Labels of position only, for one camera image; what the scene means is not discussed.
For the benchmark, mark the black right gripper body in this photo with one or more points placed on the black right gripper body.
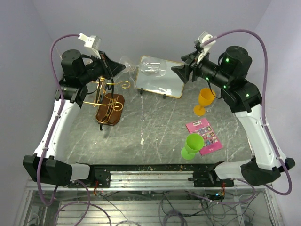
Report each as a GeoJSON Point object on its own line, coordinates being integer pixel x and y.
{"type": "Point", "coordinates": [193, 65]}

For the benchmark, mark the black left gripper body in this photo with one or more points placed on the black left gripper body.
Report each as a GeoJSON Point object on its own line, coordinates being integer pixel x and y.
{"type": "Point", "coordinates": [102, 68]}

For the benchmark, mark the small clear wine glass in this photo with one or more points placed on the small clear wine glass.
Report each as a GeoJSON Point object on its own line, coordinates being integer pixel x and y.
{"type": "Point", "coordinates": [130, 68]}

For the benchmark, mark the orange plastic goblet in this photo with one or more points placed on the orange plastic goblet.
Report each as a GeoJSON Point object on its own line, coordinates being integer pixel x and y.
{"type": "Point", "coordinates": [205, 98]}

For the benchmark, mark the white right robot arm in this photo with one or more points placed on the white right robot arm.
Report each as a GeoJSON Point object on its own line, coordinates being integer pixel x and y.
{"type": "Point", "coordinates": [245, 101]}

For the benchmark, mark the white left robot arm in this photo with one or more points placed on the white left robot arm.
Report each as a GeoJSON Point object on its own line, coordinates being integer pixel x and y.
{"type": "Point", "coordinates": [46, 164]}

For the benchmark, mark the gold framed whiteboard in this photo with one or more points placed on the gold framed whiteboard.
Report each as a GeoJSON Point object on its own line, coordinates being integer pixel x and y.
{"type": "Point", "coordinates": [169, 85]}

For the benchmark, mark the green plastic goblet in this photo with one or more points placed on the green plastic goblet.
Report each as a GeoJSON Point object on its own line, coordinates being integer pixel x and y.
{"type": "Point", "coordinates": [193, 144]}

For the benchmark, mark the pink booklet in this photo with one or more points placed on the pink booklet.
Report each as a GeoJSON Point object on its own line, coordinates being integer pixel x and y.
{"type": "Point", "coordinates": [211, 142]}

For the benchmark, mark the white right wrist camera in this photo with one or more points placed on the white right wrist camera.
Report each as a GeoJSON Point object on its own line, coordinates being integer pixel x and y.
{"type": "Point", "coordinates": [203, 44]}

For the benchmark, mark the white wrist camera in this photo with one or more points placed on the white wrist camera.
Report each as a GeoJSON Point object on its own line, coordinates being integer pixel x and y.
{"type": "Point", "coordinates": [203, 44]}
{"type": "Point", "coordinates": [91, 43]}

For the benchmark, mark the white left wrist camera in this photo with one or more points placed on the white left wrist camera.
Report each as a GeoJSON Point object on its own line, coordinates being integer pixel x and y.
{"type": "Point", "coordinates": [91, 43]}

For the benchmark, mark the gold wire wine glass rack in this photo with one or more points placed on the gold wire wine glass rack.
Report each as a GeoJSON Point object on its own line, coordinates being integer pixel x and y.
{"type": "Point", "coordinates": [109, 104]}

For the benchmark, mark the aluminium rail frame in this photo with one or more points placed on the aluminium rail frame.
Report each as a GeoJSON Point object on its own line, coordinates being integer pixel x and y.
{"type": "Point", "coordinates": [151, 195]}

